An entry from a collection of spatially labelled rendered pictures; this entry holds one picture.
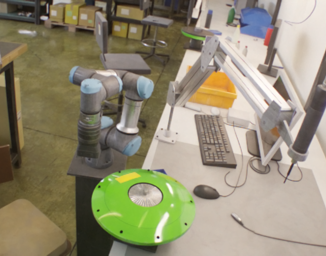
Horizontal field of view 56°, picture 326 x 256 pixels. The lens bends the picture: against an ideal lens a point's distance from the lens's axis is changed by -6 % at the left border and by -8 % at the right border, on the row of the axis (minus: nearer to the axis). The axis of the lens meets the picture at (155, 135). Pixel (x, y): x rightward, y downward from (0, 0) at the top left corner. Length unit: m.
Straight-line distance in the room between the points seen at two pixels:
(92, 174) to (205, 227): 0.53
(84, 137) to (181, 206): 0.37
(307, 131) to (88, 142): 0.64
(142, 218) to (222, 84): 1.51
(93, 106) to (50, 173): 1.79
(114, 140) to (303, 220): 0.82
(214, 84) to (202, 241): 1.36
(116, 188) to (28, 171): 1.84
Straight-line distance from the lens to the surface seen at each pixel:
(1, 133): 2.86
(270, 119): 0.86
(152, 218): 0.91
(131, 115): 1.25
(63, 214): 2.39
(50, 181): 2.65
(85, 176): 1.39
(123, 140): 1.28
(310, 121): 0.77
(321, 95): 0.75
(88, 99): 0.97
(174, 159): 1.42
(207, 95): 1.93
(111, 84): 1.03
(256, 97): 0.95
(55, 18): 6.68
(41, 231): 1.48
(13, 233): 1.49
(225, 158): 1.48
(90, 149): 1.07
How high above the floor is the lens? 1.74
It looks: 32 degrees down
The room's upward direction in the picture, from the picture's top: 10 degrees clockwise
